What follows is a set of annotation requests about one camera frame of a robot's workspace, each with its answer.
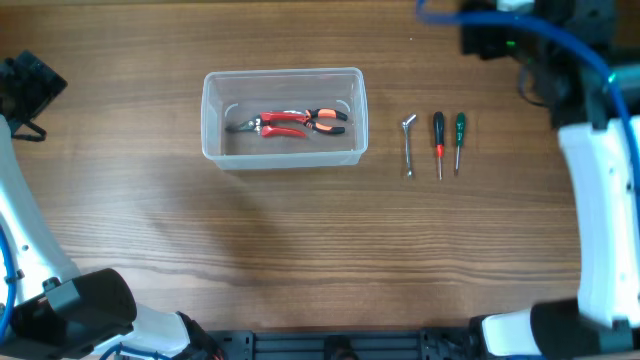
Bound silver hex wrench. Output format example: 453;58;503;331
402;114;417;178

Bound red handled pruning shears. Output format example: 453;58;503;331
224;110;311;140

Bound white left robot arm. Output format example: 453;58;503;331
1;51;227;359

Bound black red screwdriver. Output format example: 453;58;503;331
433;112;444;180

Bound green handled screwdriver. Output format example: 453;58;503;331
454;112;466;176

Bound clear plastic container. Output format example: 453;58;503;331
201;67;368;170

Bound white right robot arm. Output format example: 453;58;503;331
456;1;639;359

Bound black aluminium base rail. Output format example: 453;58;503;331
210;327;482;360

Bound orange black needle-nose pliers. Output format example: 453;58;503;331
282;107;349;136

